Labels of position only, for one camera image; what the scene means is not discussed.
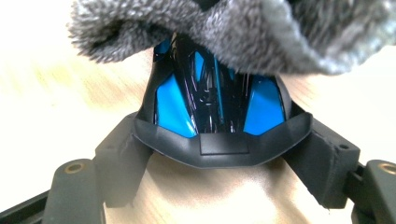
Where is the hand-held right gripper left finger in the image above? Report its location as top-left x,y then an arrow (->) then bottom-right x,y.
92,111 -> 154,209

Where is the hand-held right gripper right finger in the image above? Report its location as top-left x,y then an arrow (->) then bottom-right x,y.
281,103 -> 361,210

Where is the blue toy car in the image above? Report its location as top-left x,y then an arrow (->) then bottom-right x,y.
133,32 -> 314,169

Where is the grey terry cloth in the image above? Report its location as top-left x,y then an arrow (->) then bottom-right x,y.
66,0 -> 396,77

